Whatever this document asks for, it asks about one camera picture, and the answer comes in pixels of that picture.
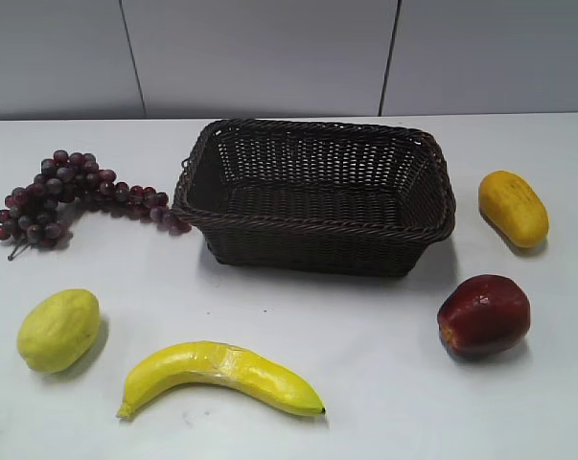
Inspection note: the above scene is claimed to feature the dark red apple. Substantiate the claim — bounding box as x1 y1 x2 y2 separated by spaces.
437 274 531 359

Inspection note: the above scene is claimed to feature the yellow-green lemon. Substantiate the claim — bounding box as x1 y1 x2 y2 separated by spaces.
16 288 101 374

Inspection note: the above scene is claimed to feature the yellow plastic banana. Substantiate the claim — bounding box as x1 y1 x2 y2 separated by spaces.
117 341 326 420

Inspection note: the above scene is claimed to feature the dark red grape bunch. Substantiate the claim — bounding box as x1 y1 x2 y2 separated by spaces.
0 149 192 262

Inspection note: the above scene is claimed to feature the orange-yellow mango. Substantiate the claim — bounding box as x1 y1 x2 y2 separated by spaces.
478 171 549 249

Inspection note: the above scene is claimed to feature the dark brown wicker basket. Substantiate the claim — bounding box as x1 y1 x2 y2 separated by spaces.
173 119 456 277

